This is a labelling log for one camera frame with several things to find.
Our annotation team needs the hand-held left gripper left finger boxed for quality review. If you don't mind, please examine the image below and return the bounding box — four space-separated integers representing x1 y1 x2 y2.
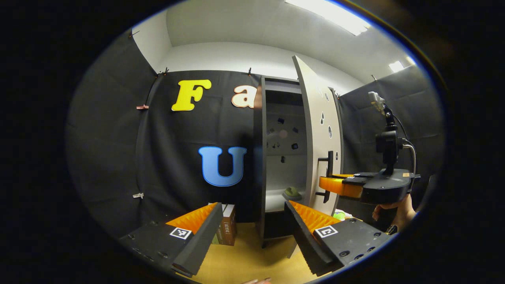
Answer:
118 202 224 277

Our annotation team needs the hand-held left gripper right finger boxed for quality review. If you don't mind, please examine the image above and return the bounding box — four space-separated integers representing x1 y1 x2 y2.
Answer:
283 200 395 277

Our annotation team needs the black door handle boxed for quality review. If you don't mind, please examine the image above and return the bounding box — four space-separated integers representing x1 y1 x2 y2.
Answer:
316 151 335 204

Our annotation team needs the pale green bottle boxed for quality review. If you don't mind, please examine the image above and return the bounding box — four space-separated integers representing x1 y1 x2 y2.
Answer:
282 187 303 202

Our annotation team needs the dark grey cabinet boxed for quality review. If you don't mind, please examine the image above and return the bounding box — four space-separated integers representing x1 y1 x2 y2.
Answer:
254 77 344 250

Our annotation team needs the brown book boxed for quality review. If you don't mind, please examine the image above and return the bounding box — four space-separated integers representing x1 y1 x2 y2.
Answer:
220 204 238 246

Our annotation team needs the black backdrop cloth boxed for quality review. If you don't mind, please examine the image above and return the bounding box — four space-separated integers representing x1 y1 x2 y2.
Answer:
65 30 445 240

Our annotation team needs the small ceiling light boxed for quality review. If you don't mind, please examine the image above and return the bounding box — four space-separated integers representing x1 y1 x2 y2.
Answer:
389 59 415 73

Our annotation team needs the long ceiling light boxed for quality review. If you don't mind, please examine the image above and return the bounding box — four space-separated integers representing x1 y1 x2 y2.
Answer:
284 0 371 36

